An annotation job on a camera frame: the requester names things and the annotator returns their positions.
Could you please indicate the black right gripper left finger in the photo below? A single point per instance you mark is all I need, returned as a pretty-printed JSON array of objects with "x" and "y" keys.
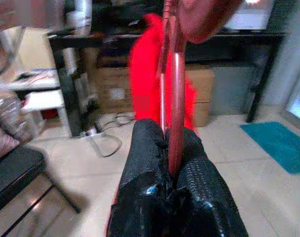
[{"x": 142, "y": 172}]

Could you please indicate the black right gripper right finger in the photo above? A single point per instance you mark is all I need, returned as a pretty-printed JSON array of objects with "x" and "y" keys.
[{"x": 204, "y": 197}]

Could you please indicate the red plastic clothes hanger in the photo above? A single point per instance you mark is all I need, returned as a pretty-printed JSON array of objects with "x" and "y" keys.
[{"x": 175, "y": 98}]

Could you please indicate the brown cardboard box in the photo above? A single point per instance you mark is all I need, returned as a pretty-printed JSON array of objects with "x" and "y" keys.
[
  {"x": 112, "y": 91},
  {"x": 202, "y": 86}
]

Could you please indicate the bright red garment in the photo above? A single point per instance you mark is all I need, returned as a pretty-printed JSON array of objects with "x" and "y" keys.
[{"x": 142, "y": 81}]

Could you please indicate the teal floor mat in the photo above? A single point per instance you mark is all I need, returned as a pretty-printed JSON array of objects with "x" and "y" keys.
[{"x": 280, "y": 145}]

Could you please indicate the grey storage box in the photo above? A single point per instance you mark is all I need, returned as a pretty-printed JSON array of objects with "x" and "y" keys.
[{"x": 231, "y": 91}]

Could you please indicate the white shelf unit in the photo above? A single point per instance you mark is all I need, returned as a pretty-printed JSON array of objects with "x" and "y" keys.
[{"x": 41, "y": 98}]

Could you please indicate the black chair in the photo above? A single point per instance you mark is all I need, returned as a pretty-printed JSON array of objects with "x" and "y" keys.
[{"x": 13, "y": 170}]

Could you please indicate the patterned sofa cushion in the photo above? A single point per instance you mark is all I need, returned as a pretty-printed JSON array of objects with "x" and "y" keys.
[{"x": 9, "y": 118}]

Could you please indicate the black desk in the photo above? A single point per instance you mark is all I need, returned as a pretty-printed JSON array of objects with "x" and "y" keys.
[{"x": 238, "y": 39}]

